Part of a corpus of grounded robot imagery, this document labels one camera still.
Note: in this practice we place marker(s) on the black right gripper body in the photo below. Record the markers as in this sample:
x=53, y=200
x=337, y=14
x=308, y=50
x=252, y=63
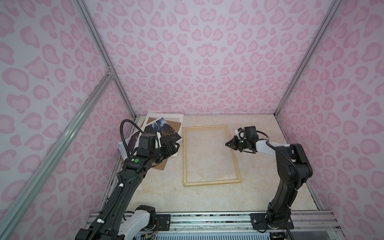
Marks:
x=242, y=144

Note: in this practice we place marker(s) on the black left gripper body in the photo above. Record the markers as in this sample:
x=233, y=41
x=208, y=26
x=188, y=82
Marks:
x=156, y=155

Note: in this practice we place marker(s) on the dark landscape photo print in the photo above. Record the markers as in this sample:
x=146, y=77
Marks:
x=128, y=147

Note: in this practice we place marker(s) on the clear acrylic sheet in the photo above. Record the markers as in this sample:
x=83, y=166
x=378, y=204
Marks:
x=210, y=153

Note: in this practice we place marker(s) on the white mat board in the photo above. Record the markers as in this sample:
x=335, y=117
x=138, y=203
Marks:
x=166, y=127

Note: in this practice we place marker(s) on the light wooden picture frame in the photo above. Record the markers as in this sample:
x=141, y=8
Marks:
x=186, y=156

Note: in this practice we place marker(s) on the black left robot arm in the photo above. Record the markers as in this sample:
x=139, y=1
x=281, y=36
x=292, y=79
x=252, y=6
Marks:
x=135, y=168

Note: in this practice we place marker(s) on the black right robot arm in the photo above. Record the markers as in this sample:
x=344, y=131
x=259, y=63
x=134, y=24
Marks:
x=293, y=167

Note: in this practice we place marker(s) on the diagonal aluminium strut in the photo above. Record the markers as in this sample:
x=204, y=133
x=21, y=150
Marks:
x=22, y=203

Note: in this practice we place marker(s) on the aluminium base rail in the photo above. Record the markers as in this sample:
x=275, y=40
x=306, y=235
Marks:
x=146, y=224

